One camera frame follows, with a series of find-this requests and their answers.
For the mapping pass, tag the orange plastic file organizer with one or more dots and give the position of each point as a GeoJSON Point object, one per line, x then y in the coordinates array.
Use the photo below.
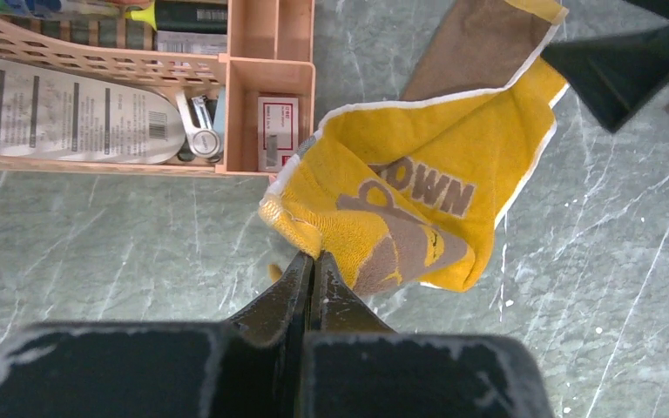
{"type": "Point", "coordinates": [270, 54]}

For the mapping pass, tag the yellow brown bear towel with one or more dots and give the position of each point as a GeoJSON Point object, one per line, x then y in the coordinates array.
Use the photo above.
{"type": "Point", "coordinates": [412, 190]}

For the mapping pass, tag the white printed insole package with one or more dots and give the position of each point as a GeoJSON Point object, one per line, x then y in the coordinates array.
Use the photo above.
{"type": "Point", "coordinates": [52, 115]}

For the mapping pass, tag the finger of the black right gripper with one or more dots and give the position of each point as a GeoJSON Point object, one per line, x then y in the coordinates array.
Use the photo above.
{"type": "Point", "coordinates": [616, 76]}

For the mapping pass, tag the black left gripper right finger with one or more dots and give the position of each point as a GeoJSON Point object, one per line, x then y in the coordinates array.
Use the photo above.
{"type": "Point", "coordinates": [334, 307]}

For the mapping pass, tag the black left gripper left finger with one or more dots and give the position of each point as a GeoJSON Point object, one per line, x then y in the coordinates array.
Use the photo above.
{"type": "Point", "coordinates": [265, 320]}

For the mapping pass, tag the red white staples box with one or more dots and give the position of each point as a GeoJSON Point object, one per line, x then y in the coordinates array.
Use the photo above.
{"type": "Point", "coordinates": [278, 131]}

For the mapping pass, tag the yellow black highlighter pen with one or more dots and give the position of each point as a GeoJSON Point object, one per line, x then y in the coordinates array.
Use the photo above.
{"type": "Point", "coordinates": [182, 16]}

